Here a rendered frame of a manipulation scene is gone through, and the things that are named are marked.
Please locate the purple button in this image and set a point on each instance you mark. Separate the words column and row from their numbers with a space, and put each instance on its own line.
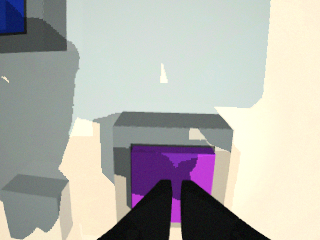
column 152, row 146

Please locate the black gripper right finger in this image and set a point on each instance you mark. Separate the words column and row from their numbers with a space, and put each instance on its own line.
column 205, row 218

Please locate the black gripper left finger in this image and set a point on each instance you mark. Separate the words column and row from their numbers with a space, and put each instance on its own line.
column 149, row 219

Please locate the blue button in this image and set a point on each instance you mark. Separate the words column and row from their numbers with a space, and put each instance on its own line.
column 33, row 26

